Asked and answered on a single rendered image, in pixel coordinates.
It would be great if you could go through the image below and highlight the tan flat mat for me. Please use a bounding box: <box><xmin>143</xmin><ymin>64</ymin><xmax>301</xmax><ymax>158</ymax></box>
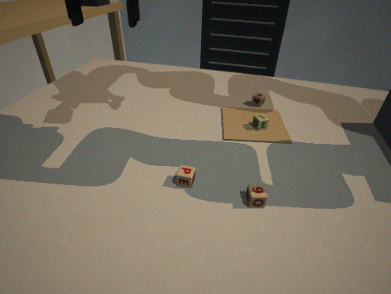
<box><xmin>222</xmin><ymin>106</ymin><xmax>292</xmax><ymax>144</ymax></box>

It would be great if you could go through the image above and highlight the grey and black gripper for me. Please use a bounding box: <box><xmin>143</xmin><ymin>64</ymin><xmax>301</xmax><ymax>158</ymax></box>
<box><xmin>65</xmin><ymin>0</ymin><xmax>140</xmax><ymax>28</ymax></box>

